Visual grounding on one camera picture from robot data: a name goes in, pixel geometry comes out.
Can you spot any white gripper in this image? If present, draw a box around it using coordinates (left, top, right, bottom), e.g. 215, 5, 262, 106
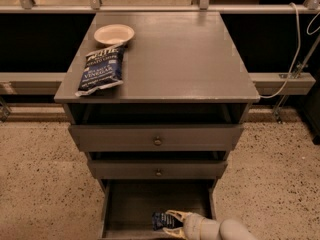
163, 210, 221, 240

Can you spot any dark blue rxbar wrapper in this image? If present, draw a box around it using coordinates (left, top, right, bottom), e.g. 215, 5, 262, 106
152, 212, 182, 231

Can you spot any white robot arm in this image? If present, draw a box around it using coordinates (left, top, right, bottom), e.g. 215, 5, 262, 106
163, 210, 258, 240

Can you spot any grey open bottom drawer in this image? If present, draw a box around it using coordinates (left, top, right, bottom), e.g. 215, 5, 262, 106
97, 180, 216, 240

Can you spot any grey top drawer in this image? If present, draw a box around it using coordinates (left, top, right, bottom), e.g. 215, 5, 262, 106
69, 124, 243, 152

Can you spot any grey middle drawer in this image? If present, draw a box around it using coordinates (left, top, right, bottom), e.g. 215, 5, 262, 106
88, 160, 227, 180

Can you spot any grey wooden drawer cabinet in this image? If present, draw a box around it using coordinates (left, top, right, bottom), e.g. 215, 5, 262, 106
55, 12, 259, 187

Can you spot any round brass middle knob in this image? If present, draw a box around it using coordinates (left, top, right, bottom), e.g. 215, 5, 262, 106
155, 169, 163, 177

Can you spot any round brass knob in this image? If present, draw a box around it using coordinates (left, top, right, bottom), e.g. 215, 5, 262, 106
153, 136, 162, 146
155, 169, 163, 177

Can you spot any round brass top knob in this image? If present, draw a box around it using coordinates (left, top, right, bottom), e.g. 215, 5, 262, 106
153, 136, 162, 146

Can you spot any blue salt vinegar chips bag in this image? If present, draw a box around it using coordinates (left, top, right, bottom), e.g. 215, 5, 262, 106
75, 43, 125, 97

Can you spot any white paper bowl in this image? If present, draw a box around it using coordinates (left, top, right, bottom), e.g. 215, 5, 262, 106
94, 24, 135, 45

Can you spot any metal railing frame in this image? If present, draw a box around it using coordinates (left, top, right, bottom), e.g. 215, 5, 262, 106
0, 0, 319, 84

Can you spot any white cable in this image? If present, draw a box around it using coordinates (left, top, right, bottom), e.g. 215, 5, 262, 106
259, 1, 320, 100

